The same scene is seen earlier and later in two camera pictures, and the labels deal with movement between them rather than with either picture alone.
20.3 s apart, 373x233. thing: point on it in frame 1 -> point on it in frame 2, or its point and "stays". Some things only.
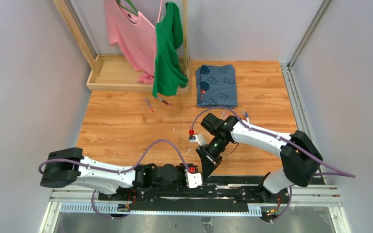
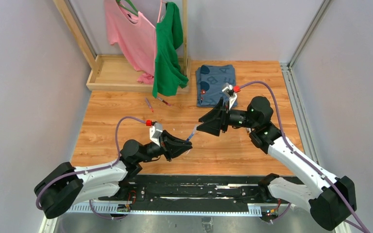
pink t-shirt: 136,35 stays
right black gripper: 210,156 -> 223,116
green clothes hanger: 134,13 stays
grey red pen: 149,104 stays
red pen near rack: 164,101 stays
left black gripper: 182,175 -> 165,145
